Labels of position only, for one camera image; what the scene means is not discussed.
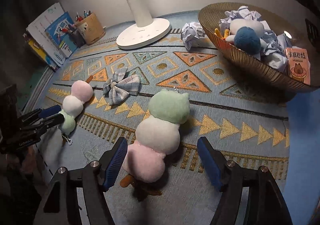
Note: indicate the wooden pen holder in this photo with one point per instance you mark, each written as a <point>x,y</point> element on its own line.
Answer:
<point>91,30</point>

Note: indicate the bunch of red pens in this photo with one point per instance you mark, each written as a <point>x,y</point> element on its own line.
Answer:
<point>67,29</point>

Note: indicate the small dango plush toy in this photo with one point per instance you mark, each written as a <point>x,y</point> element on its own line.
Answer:
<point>73,106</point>

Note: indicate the plaid fabric bow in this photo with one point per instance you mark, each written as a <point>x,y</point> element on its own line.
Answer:
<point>120,85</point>

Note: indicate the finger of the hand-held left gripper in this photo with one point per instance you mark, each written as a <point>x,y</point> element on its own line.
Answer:
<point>53,121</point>
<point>51,111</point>

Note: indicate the leaning books and papers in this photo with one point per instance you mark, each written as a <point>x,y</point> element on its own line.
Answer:
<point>42,25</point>

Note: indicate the yellow book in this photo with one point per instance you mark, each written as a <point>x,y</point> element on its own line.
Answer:
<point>37,52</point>

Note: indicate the black mesh pen holder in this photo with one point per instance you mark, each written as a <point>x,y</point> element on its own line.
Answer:
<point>77,38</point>

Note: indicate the white fan stand base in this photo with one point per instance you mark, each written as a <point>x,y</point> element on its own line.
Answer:
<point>142,32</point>

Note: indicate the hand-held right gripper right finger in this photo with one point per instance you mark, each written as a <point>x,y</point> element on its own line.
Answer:
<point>208,162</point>

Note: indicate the large dango plush toy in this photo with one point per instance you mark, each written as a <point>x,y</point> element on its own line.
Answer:
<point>160,132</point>

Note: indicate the white and blue plush toy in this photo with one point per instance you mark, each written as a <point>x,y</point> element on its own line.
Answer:
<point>246,40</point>

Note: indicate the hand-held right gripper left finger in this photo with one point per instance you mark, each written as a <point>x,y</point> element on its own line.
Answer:
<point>113,165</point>

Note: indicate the small pink cardboard box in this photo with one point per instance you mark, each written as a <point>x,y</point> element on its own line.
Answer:
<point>297,65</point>

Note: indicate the patterned woven mat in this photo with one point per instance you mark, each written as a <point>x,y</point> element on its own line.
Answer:
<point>225,105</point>

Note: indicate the blue book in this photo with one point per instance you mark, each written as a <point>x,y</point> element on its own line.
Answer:
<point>61,35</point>

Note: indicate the dark chair back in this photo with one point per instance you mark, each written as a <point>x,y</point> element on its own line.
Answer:
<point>313,31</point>

